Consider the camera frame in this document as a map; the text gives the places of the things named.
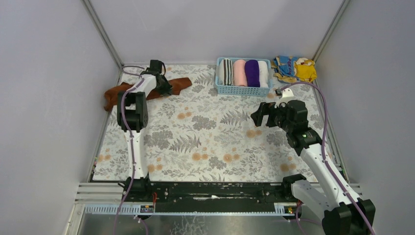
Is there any brown towel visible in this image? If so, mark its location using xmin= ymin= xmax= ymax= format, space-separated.
xmin=104 ymin=77 xmax=192 ymax=112

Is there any purple towel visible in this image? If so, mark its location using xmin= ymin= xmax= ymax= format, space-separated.
xmin=244 ymin=60 xmax=260 ymax=87

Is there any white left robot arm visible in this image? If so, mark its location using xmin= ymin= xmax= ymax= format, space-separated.
xmin=116 ymin=60 xmax=172 ymax=196

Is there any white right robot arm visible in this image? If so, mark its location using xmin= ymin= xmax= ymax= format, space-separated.
xmin=251 ymin=100 xmax=375 ymax=235

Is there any blue yellow cartoon towel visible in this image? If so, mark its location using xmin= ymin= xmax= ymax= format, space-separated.
xmin=271 ymin=56 xmax=318 ymax=84

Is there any white rolled towel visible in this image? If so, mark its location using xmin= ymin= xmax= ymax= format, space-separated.
xmin=258 ymin=61 xmax=269 ymax=88

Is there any pink rolled towel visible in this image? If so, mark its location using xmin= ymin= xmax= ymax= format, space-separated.
xmin=233 ymin=59 xmax=247 ymax=87

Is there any striped rolled towel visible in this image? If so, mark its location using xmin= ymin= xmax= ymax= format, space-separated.
xmin=218 ymin=58 xmax=233 ymax=86

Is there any light blue plastic basket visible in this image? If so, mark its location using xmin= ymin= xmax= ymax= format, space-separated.
xmin=215 ymin=57 xmax=274 ymax=97

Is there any floral patterned table mat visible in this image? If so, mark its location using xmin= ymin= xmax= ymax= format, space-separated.
xmin=92 ymin=64 xmax=340 ymax=183

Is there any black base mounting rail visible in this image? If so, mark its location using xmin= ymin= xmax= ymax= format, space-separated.
xmin=119 ymin=180 xmax=298 ymax=213

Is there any slotted cable duct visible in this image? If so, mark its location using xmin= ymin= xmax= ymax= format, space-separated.
xmin=84 ymin=203 xmax=296 ymax=216

